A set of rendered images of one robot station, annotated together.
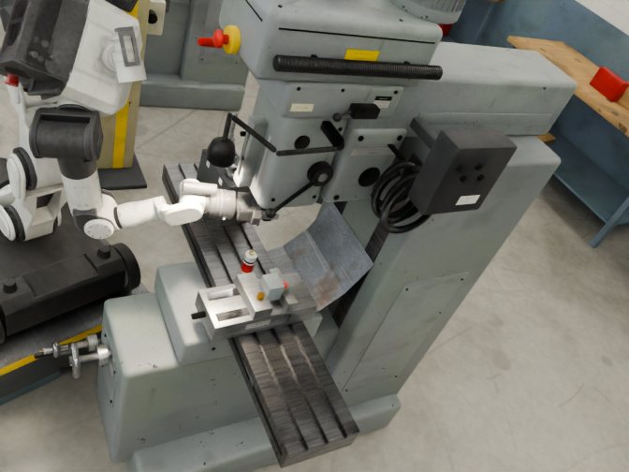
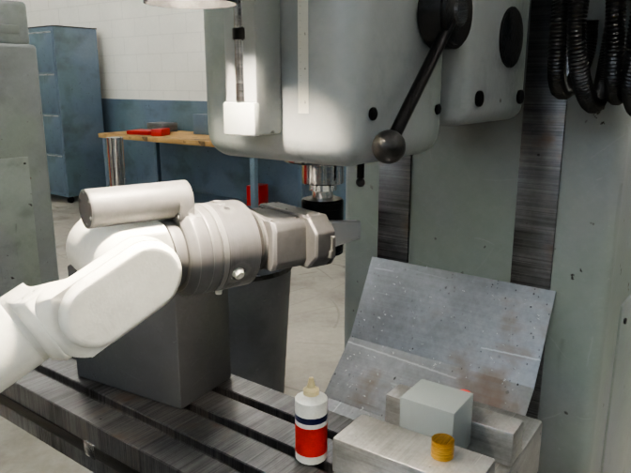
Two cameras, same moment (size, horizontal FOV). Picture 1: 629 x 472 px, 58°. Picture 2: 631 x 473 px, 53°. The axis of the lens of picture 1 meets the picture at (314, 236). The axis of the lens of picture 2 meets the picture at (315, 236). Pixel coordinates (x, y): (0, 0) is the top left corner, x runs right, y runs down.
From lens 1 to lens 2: 119 cm
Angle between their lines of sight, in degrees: 28
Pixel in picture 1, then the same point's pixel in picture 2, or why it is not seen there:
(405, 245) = (619, 191)
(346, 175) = (484, 25)
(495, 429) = not seen: outside the picture
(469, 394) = not seen: outside the picture
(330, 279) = (479, 386)
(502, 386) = not seen: outside the picture
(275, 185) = (369, 58)
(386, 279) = (604, 301)
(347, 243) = (462, 298)
